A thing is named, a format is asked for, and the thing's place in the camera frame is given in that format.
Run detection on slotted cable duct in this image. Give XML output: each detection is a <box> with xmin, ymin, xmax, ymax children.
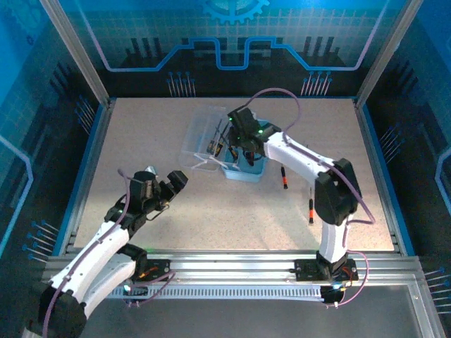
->
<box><xmin>112</xmin><ymin>285</ymin><xmax>327</xmax><ymax>301</ymax></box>

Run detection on aluminium mounting rail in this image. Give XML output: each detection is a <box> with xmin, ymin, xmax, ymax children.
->
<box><xmin>44</xmin><ymin>249</ymin><xmax>426</xmax><ymax>286</ymax></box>

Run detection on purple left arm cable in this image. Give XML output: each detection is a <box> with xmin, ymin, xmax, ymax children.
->
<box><xmin>42</xmin><ymin>168</ymin><xmax>137</xmax><ymax>337</ymax></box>

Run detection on small black connector box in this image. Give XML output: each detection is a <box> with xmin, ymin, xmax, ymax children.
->
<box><xmin>123</xmin><ymin>285</ymin><xmax>149</xmax><ymax>307</ymax></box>
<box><xmin>321</xmin><ymin>285</ymin><xmax>345</xmax><ymax>307</ymax></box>

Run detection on dark grey base panel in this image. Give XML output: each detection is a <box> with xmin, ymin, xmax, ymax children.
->
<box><xmin>80</xmin><ymin>284</ymin><xmax>424</xmax><ymax>338</ymax></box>

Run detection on long shaft screwdriver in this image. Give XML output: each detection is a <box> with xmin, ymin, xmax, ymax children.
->
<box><xmin>207</xmin><ymin>118</ymin><xmax>223</xmax><ymax>153</ymax></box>

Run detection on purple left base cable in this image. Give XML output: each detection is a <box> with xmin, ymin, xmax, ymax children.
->
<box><xmin>119</xmin><ymin>270</ymin><xmax>176</xmax><ymax>308</ymax></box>

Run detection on aluminium frame post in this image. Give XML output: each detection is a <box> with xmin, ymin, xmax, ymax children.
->
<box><xmin>354</xmin><ymin>0</ymin><xmax>426</xmax><ymax>106</ymax></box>
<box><xmin>39</xmin><ymin>0</ymin><xmax>114</xmax><ymax>106</ymax></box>

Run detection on clear plastic toolbox tray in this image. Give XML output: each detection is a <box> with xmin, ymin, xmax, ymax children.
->
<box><xmin>199</xmin><ymin>107</ymin><xmax>233</xmax><ymax>170</ymax></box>

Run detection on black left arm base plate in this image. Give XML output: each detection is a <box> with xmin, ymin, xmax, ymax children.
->
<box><xmin>144</xmin><ymin>258</ymin><xmax>173</xmax><ymax>282</ymax></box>

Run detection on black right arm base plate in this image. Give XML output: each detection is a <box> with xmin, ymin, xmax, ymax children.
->
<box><xmin>294</xmin><ymin>258</ymin><xmax>359</xmax><ymax>282</ymax></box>

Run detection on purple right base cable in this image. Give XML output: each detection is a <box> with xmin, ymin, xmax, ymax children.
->
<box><xmin>323</xmin><ymin>250</ymin><xmax>371</xmax><ymax>308</ymax></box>

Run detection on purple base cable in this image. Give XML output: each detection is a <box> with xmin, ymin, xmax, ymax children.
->
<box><xmin>323</xmin><ymin>250</ymin><xmax>371</xmax><ymax>308</ymax></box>
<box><xmin>119</xmin><ymin>270</ymin><xmax>176</xmax><ymax>308</ymax></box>

